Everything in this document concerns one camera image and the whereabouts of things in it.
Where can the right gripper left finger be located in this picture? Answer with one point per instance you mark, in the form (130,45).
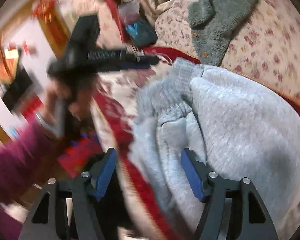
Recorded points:
(48,219)

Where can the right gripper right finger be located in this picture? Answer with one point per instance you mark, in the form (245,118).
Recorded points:
(249,217)

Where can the light grey fleece pants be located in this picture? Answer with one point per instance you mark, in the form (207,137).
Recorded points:
(237,126)

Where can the left maroon sleeve forearm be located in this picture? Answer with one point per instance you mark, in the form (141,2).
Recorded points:
(19,161)

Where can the left hand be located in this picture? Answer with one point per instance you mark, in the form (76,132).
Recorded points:
(79,105)

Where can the red floral blanket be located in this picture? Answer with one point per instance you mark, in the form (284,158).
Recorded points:
(114,115)

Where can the red printed box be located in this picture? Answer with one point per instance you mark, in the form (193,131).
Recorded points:
(79,153)

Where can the floral covered cushion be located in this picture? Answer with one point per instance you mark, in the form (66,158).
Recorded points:
(109,36)

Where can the blue plastic bag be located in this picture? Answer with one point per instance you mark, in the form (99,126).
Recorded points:
(142,34)

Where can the grey-green fuzzy cardigan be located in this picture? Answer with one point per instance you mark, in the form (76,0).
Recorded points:
(213,24)

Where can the rose print quilt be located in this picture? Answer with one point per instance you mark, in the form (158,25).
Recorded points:
(267,47)

